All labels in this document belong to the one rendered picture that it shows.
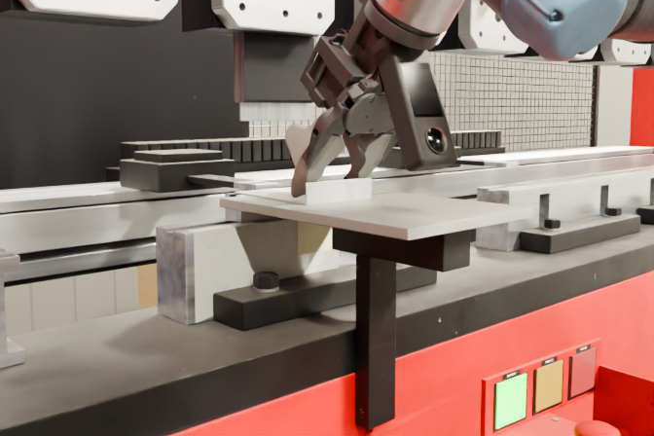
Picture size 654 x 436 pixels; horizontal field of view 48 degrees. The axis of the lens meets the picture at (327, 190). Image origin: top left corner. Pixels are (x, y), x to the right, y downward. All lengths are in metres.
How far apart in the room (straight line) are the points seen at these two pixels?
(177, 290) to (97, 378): 0.16
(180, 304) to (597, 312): 0.64
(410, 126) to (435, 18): 0.09
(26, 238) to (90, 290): 2.71
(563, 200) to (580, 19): 0.77
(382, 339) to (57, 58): 0.74
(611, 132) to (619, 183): 3.27
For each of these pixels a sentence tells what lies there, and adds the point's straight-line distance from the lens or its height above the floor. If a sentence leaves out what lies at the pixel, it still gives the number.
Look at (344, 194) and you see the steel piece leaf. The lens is 0.73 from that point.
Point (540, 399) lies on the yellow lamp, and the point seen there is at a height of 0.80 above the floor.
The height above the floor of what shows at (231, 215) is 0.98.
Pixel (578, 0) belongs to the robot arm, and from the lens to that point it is 0.52.
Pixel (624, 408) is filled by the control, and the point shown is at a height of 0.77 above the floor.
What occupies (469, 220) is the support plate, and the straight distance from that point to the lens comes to 0.64.
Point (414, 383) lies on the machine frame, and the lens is 0.83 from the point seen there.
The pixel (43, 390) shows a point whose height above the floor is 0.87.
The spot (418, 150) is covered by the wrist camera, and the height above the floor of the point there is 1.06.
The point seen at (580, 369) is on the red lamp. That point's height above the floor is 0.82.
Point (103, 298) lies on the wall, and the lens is 3.69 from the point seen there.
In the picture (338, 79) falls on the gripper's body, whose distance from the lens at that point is 0.68.
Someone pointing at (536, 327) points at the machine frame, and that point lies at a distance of 1.02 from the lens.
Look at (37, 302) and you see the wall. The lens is 3.56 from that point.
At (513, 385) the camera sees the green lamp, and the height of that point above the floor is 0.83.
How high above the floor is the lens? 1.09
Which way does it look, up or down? 6 degrees down
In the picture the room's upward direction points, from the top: straight up
